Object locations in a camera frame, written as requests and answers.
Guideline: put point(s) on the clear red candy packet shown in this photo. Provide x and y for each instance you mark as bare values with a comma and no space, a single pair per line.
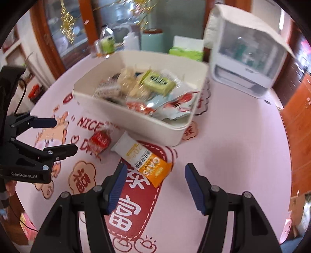
99,141

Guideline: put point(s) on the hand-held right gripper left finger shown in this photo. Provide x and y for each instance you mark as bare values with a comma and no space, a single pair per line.
116,192

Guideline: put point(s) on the wooden shelf cabinet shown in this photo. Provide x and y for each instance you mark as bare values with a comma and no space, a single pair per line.
301,116

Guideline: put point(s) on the clear striped snack packet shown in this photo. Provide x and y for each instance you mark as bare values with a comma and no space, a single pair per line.
107,90

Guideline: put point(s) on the white orange snack packet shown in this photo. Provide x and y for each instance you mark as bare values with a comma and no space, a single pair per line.
143,160

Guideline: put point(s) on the teal canister brown lid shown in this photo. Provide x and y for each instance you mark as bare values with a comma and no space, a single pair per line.
151,41

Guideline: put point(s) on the green tissue pack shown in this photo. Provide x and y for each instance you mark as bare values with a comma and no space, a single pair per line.
185,52

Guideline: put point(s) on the green label glass bottle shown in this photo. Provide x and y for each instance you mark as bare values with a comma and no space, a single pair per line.
107,45

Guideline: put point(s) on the white red snack packet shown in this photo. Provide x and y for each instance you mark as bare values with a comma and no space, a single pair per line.
182,99

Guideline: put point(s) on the green snack packet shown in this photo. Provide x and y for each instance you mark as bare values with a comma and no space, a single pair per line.
158,82

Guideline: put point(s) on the cardboard box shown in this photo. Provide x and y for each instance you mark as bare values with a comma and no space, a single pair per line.
297,206

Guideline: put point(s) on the red orange snack packet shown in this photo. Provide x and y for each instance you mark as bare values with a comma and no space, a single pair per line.
138,107

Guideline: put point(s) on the white plastic storage box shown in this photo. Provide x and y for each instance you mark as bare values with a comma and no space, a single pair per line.
136,126

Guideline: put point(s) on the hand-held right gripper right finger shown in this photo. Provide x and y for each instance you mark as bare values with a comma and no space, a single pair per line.
194,189

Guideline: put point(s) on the white countertop appliance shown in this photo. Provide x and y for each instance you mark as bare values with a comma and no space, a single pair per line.
243,80

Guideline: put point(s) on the pale blue clear snack packet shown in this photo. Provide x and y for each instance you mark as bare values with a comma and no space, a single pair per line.
158,101

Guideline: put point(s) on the white squeeze bottle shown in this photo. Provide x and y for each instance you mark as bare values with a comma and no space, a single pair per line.
132,42

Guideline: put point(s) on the clear cookie packet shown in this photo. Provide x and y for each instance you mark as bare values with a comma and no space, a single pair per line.
128,82

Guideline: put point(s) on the pink printed tablecloth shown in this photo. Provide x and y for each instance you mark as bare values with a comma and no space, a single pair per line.
230,146

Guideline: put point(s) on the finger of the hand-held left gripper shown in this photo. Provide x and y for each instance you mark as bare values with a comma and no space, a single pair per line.
43,122
63,149

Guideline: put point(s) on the white cloth appliance cover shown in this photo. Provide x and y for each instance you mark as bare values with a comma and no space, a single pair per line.
243,17

